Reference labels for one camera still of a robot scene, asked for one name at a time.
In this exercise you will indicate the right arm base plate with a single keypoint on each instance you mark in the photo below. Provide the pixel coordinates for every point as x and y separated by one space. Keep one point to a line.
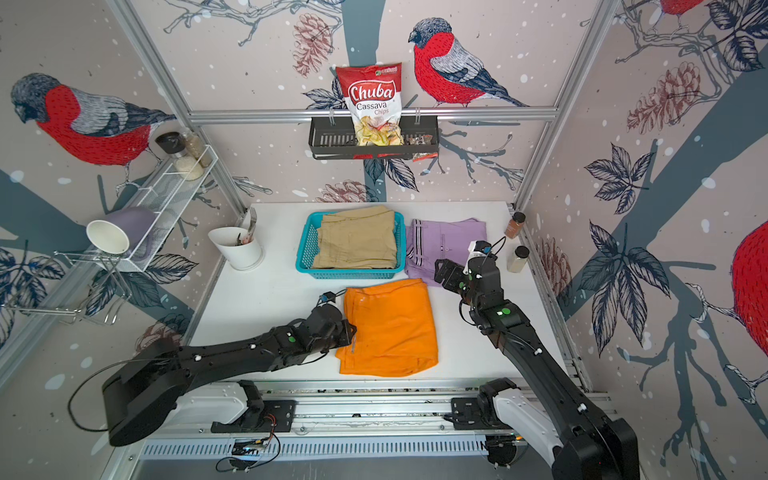
474 413

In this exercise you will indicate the metal wire mug holder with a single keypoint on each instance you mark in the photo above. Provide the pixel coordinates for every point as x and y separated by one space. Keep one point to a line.
69 287

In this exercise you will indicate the khaki pants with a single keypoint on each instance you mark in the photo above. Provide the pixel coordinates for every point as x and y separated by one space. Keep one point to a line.
357 239

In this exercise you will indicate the black lidded jar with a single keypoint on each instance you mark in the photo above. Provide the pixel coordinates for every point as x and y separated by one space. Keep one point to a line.
172 144

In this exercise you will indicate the red cassava chips bag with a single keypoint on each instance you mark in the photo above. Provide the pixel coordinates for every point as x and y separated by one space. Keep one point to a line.
373 96

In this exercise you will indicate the lilac mug on rack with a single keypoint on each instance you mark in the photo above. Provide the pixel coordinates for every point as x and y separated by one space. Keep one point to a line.
120 231

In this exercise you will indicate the white wire wall shelf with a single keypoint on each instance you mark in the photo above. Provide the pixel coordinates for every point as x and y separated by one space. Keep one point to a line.
166 194

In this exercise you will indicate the teal plastic basket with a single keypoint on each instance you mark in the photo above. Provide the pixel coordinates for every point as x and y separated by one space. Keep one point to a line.
308 249

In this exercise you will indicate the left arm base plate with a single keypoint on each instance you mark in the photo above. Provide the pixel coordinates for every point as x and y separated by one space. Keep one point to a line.
271 416

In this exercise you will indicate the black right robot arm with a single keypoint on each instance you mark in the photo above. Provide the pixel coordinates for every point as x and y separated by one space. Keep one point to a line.
570 432

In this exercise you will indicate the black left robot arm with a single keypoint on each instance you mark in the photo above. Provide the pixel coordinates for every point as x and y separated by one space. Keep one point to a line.
139 397

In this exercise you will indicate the black wire wall basket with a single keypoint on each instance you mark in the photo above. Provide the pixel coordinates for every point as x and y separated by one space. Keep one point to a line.
334 139

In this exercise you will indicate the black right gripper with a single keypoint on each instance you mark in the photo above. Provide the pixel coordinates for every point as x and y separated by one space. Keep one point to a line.
455 270

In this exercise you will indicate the purple pants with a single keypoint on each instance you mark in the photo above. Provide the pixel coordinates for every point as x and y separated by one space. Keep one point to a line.
429 241

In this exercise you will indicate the brown spice bottle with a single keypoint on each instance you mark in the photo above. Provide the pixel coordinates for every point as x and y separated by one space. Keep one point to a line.
515 224

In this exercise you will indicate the white bottle black cap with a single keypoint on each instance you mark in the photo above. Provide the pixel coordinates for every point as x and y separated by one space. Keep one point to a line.
518 259

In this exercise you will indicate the white utensil cup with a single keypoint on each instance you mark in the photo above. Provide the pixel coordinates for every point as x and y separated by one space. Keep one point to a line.
234 244

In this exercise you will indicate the orange pants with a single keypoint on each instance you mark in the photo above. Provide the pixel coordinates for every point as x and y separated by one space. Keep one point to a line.
395 330

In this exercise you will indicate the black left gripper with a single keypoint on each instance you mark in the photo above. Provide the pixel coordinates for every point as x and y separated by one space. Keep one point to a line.
344 326

